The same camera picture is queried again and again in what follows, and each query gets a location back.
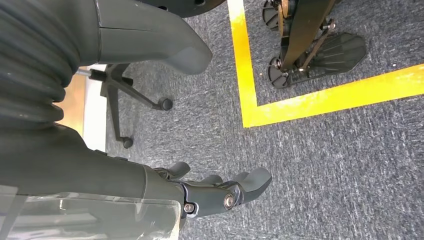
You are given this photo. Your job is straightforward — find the black office chair base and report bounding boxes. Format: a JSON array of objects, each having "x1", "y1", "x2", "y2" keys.
[{"x1": 76, "y1": 63, "x2": 174, "y2": 149}]

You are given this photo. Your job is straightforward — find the yellow floor tape corner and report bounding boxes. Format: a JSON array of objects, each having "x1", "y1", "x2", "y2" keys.
[{"x1": 227, "y1": 0, "x2": 424, "y2": 129}]

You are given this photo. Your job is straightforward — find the white desk panel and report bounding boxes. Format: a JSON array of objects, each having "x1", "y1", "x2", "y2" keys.
[{"x1": 54, "y1": 64, "x2": 108, "y2": 153}]

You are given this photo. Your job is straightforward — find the black wheeled stand foot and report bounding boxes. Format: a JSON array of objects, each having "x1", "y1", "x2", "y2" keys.
[{"x1": 262, "y1": 0, "x2": 369, "y2": 90}]

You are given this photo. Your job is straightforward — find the ribbed grey right arm sleeve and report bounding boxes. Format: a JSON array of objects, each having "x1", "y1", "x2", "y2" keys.
[{"x1": 0, "y1": 0, "x2": 82, "y2": 131}]

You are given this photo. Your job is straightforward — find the clear plastic cover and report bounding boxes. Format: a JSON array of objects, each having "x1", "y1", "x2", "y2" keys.
[{"x1": 0, "y1": 185, "x2": 182, "y2": 240}]

